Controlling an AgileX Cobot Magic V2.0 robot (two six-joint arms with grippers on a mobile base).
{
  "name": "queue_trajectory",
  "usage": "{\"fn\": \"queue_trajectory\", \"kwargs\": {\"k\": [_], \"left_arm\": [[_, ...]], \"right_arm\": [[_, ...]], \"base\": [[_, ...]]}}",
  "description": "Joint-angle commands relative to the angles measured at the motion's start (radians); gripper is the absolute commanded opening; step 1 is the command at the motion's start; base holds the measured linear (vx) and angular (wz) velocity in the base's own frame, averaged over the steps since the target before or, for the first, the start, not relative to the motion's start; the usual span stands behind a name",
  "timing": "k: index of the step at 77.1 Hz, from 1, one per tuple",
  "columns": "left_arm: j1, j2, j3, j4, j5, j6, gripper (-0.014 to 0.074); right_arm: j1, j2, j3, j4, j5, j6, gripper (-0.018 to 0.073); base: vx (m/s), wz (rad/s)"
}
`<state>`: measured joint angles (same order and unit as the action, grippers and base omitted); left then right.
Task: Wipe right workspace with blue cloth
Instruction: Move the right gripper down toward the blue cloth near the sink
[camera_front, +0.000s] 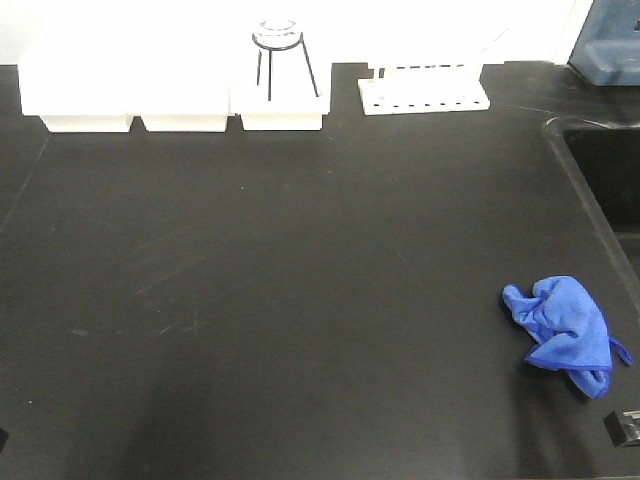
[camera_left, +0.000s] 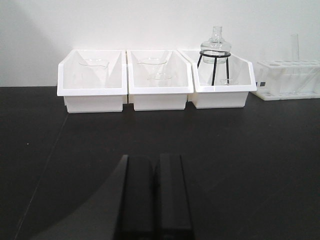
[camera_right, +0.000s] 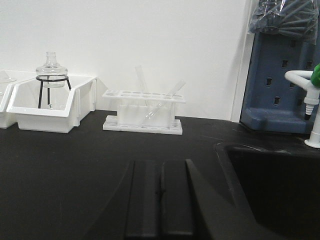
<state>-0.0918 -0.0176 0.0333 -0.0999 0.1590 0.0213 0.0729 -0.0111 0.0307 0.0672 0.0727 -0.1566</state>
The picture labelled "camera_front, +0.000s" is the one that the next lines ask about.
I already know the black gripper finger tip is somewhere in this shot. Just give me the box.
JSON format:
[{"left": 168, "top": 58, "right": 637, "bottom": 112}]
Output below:
[
  {"left": 0, "top": 429, "right": 9, "bottom": 452},
  {"left": 604, "top": 410, "right": 640, "bottom": 447}
]

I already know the blue microfiber cloth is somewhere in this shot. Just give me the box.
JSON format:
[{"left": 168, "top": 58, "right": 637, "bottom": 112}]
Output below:
[{"left": 502, "top": 276, "right": 634, "bottom": 399}]

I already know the black lab sink basin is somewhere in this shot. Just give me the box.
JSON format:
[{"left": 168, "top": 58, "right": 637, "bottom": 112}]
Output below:
[{"left": 543, "top": 117, "right": 639, "bottom": 308}]

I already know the large white plastic tray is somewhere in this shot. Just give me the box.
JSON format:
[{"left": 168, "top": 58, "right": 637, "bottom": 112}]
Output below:
[{"left": 18, "top": 32, "right": 230, "bottom": 133}]

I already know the blue grey lab device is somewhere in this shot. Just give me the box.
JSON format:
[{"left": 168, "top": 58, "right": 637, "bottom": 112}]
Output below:
[{"left": 569, "top": 0, "right": 639, "bottom": 87}]

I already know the white test tube rack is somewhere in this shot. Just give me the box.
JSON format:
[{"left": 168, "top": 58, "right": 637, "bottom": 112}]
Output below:
[{"left": 357, "top": 49, "right": 490, "bottom": 116}]

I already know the small white plastic tray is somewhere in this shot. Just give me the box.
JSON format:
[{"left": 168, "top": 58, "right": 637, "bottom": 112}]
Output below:
[{"left": 230, "top": 60, "right": 332, "bottom": 131}]

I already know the clear glass dish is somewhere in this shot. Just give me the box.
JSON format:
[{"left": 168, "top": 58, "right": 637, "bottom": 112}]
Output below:
[{"left": 252, "top": 19, "right": 303, "bottom": 51}]

